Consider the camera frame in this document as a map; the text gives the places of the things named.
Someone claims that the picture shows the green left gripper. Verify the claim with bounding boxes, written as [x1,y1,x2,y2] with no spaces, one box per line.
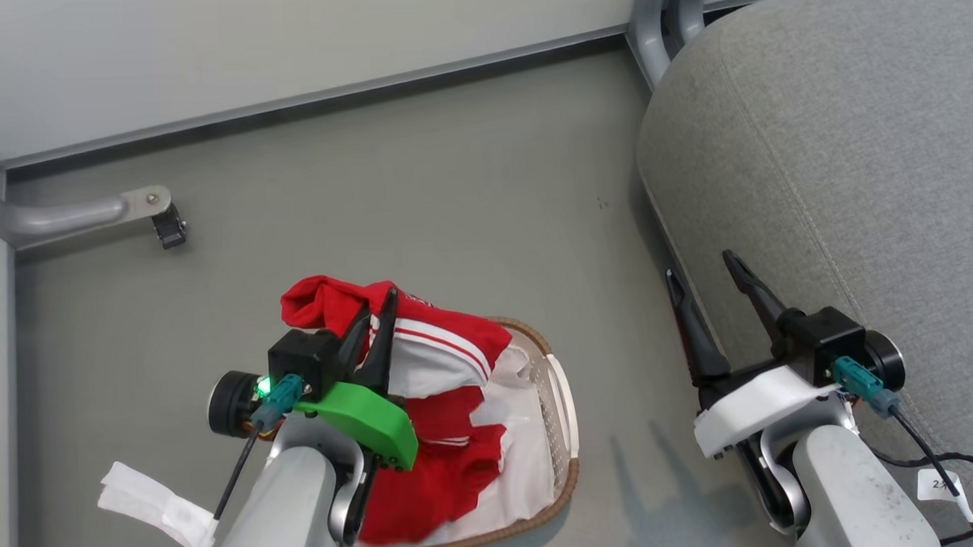
[289,284,421,476]

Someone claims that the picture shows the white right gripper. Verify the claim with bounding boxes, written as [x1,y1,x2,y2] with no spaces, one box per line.
[665,246,847,462]

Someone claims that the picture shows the red clothing with white trim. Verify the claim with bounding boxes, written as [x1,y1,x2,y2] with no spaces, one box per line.
[279,268,520,547]

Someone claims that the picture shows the white laundry basket brown rim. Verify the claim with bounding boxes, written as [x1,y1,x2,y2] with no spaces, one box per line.
[334,313,584,547]

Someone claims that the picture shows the white fabric garment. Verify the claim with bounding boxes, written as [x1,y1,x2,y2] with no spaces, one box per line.
[463,342,563,544]

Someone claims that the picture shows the grey fabric sofa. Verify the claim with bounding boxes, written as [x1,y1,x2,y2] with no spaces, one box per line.
[630,0,973,547]

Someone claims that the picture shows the black caster wheel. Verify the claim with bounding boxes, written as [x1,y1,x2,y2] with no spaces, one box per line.
[150,202,189,251]

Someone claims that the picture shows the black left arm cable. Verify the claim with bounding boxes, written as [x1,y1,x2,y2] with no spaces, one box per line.
[185,373,312,547]

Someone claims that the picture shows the white fabric strap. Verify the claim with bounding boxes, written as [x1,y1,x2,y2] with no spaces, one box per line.
[95,458,220,547]

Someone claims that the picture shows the white cable label tag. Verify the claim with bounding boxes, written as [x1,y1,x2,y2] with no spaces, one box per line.
[916,467,967,504]

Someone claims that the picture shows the grey metal frame post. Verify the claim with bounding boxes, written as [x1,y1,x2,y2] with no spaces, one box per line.
[625,0,713,93]

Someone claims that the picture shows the grey metal frame leg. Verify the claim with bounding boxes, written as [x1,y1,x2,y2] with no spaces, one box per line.
[0,131,175,252]

